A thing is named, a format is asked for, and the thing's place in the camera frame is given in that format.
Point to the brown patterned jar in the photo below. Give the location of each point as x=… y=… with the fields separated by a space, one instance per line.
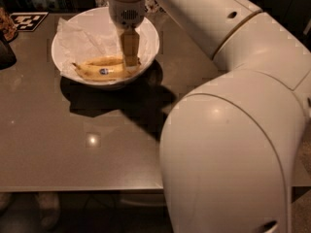
x=7 y=26

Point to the yellow banana behind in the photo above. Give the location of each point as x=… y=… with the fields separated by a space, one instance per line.
x=105 y=60

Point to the dark object at left edge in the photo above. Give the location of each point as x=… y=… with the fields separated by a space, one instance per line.
x=7 y=56

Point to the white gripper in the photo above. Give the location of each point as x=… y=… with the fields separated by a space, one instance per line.
x=126 y=14

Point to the black white marker tag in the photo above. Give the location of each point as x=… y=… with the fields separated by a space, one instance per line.
x=28 y=22

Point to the white bowl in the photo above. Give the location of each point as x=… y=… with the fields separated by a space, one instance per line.
x=98 y=21

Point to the white paper liner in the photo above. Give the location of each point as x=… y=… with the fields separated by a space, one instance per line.
x=78 y=45

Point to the yellow banana with sticker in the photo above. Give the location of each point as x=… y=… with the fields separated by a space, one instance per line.
x=105 y=73

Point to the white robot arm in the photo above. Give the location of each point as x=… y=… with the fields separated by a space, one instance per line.
x=227 y=149

